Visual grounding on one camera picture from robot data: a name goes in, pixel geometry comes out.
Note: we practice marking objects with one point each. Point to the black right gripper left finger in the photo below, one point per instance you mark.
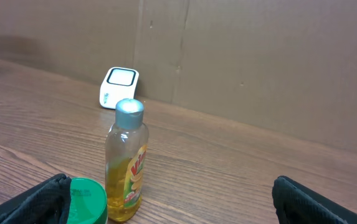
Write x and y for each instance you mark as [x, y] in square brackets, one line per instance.
[47, 202]

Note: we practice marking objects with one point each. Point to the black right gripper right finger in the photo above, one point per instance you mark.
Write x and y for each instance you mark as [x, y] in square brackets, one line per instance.
[297, 204]

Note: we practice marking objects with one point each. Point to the green lid white jar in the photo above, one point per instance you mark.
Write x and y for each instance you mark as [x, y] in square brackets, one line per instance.
[88, 202]

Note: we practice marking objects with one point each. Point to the yellow liquid bottle grey cap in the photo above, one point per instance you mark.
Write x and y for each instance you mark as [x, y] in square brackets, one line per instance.
[125, 151]

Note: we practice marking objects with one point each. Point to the white barcode scanner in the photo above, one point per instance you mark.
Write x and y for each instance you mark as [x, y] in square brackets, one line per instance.
[118, 84]

